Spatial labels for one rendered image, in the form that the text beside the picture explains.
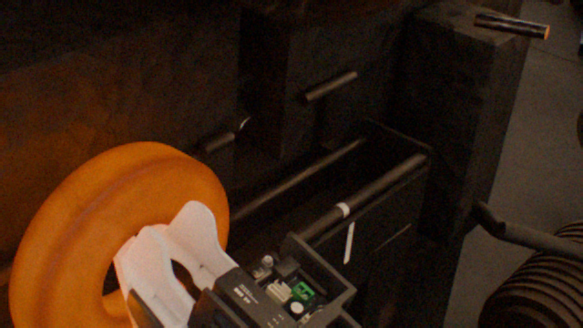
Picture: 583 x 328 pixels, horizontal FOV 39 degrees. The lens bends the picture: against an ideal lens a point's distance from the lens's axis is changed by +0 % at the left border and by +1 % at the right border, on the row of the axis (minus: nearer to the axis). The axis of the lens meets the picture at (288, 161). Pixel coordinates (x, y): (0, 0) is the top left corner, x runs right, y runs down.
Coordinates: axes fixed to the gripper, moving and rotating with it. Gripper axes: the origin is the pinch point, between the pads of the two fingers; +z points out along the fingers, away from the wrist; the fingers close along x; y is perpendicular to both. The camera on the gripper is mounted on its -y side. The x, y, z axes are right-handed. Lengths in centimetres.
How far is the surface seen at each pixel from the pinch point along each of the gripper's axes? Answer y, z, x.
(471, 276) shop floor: -79, -4, -102
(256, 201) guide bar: -6.5, 0.7, -15.1
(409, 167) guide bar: -4.1, -5.3, -27.7
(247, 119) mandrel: -3.4, 6.1, -18.4
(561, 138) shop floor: -83, 7, -169
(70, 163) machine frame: 1.3, 6.2, 0.0
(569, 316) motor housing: -19, -23, -43
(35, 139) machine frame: 4.1, 7.0, 2.3
